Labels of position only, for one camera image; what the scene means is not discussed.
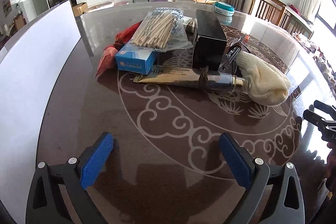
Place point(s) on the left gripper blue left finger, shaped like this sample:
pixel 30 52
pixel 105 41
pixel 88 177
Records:
pixel 45 203

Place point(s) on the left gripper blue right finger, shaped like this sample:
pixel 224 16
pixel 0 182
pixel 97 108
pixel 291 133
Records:
pixel 285 202

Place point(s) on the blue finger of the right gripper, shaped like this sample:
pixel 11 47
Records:
pixel 315 119
pixel 324 107

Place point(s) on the cream knitted cloth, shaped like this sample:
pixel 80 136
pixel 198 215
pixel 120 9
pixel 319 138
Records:
pixel 268 85

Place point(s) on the person's hand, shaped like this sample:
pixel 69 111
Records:
pixel 331 159

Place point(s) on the wooden dining chair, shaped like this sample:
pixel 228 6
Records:
pixel 281 15

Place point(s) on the black cardboard box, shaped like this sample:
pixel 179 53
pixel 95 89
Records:
pixel 210 43

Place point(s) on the white storage bin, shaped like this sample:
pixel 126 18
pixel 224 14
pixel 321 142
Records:
pixel 34 59

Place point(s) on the teal white round container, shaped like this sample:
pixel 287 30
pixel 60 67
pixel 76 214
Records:
pixel 224 9

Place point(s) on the red snack packet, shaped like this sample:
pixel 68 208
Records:
pixel 108 59

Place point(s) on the blue cardboard box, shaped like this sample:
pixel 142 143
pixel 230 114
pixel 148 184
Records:
pixel 135 59

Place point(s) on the bag of wooden chopsticks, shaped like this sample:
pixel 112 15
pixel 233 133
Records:
pixel 162 30

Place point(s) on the cardboard box on floor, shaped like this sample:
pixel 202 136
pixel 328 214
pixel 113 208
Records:
pixel 79 9

